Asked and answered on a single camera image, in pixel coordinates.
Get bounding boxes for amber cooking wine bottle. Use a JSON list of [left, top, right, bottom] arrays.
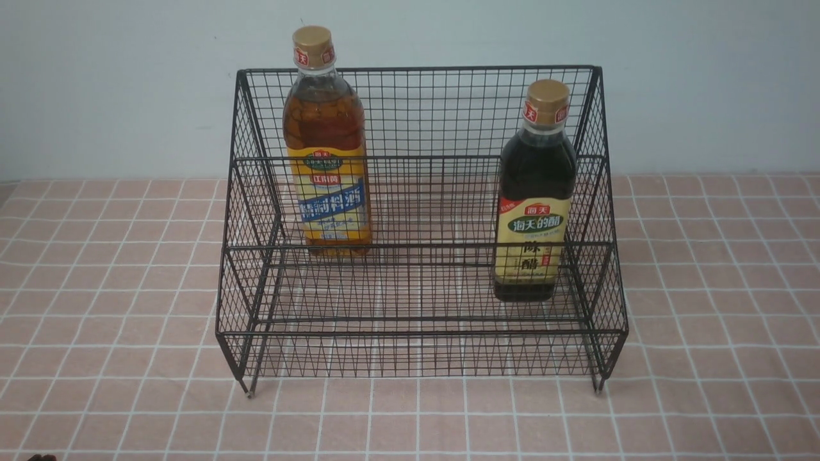
[[283, 24, 372, 257]]

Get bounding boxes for pink checkered tablecloth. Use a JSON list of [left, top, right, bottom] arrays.
[[1, 174, 818, 460]]

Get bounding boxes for black wire mesh shelf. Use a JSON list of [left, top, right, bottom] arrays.
[[215, 65, 629, 397]]

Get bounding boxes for dark vinegar bottle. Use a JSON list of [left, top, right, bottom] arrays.
[[494, 79, 577, 302]]

